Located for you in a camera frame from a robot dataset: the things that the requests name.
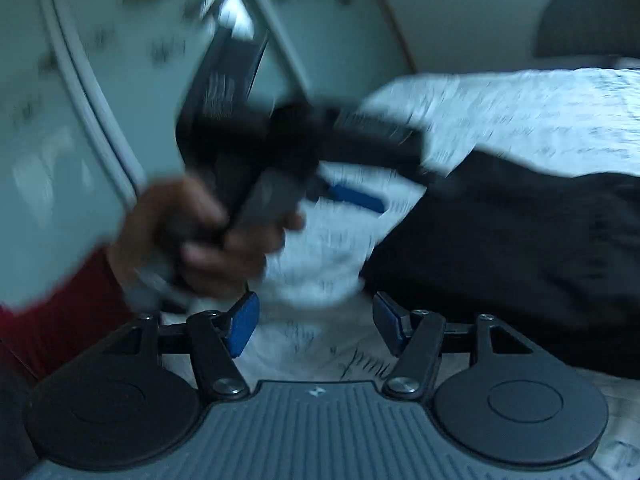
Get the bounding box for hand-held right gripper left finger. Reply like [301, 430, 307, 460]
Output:
[102, 291, 261, 404]

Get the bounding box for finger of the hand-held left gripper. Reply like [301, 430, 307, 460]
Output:
[311, 179, 387, 214]
[320, 108, 451, 182]

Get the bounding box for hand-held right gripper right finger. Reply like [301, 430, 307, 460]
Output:
[372, 291, 527, 403]

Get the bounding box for black pants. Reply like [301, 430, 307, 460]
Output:
[359, 149, 640, 382]

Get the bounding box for person's left forearm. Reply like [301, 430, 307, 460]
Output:
[0, 249, 132, 382]

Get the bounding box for person's left hand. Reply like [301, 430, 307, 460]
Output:
[106, 177, 307, 302]

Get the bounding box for white printed bedsheet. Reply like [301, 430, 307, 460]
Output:
[160, 67, 640, 480]

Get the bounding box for green floral wardrobe door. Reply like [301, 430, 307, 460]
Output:
[0, 0, 417, 311]

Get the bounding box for dark headboard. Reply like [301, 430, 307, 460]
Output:
[531, 0, 640, 59]

